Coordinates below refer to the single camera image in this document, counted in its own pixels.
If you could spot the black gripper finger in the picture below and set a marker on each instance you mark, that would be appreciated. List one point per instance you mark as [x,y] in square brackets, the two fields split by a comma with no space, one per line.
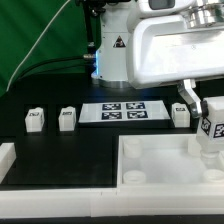
[198,107]

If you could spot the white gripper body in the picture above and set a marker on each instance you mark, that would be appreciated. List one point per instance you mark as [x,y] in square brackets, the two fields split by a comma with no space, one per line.
[173,40]

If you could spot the white square tabletop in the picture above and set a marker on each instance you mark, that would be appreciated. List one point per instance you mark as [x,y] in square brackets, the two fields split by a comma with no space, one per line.
[167,160]

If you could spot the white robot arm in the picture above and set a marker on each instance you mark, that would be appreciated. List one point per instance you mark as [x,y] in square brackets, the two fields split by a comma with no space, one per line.
[110,57]

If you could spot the green backdrop curtain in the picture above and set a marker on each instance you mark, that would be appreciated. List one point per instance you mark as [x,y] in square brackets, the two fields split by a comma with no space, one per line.
[32,31]

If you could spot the white marker base plate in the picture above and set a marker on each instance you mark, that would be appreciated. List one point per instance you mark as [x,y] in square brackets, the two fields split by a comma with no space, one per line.
[123,111]

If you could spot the white front obstacle wall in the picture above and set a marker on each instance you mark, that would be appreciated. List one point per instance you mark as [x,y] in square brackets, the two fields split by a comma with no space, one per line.
[124,201]

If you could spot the white obstacle wall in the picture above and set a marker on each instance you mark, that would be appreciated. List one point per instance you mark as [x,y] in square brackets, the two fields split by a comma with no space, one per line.
[124,201]
[7,158]

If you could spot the white left obstacle wall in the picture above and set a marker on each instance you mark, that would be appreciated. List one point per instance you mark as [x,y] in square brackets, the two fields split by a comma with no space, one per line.
[7,158]

